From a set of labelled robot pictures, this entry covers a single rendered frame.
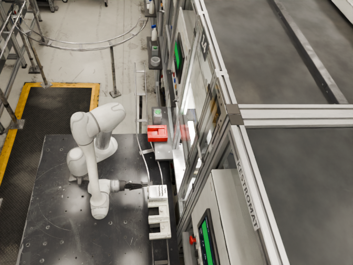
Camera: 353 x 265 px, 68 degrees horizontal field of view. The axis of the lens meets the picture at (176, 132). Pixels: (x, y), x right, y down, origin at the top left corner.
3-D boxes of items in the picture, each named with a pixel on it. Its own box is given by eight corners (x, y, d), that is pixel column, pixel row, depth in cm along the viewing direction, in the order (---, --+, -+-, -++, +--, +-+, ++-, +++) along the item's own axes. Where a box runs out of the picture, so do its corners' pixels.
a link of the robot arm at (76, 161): (65, 165, 208) (59, 150, 191) (87, 154, 217) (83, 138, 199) (75, 180, 202) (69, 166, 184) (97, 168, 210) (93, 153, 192)
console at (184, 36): (168, 66, 197) (175, 6, 161) (205, 67, 202) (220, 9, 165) (174, 108, 173) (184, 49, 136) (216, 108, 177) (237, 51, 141)
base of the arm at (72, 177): (67, 186, 204) (65, 183, 200) (71, 161, 217) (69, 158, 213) (92, 185, 207) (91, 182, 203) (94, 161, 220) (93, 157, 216)
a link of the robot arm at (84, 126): (80, 149, 148) (102, 139, 154) (71, 125, 135) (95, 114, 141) (71, 137, 155) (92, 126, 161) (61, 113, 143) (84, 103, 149)
